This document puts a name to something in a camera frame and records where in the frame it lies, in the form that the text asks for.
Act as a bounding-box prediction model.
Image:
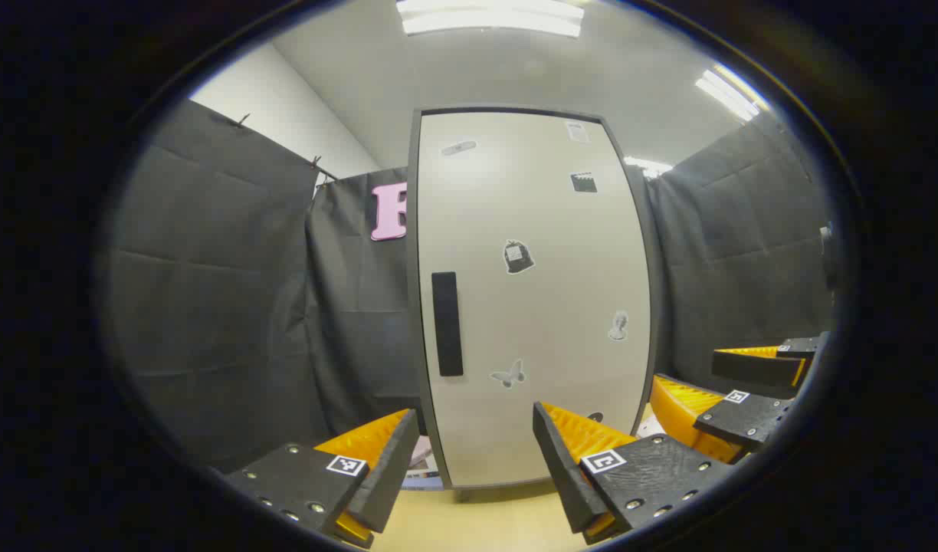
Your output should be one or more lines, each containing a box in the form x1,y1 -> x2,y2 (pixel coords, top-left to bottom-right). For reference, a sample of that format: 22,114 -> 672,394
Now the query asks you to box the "white cabinet door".
417,107 -> 654,489

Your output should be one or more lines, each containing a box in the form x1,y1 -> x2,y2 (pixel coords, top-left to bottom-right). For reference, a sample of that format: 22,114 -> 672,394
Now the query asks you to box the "ceiling light panel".
396,0 -> 585,38
695,65 -> 769,122

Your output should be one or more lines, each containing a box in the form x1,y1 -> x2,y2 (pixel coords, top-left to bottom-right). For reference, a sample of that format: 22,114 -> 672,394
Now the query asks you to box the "grey cabinet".
406,105 -> 665,503

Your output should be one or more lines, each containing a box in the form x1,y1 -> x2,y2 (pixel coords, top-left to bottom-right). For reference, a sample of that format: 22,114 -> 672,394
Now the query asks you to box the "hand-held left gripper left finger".
224,409 -> 421,550

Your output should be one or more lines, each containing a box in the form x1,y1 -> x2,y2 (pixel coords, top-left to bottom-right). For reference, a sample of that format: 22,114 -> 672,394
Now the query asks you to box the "black door handle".
431,271 -> 464,377

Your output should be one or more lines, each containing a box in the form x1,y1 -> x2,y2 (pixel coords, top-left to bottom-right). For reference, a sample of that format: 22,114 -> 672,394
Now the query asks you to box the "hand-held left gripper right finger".
533,401 -> 738,546

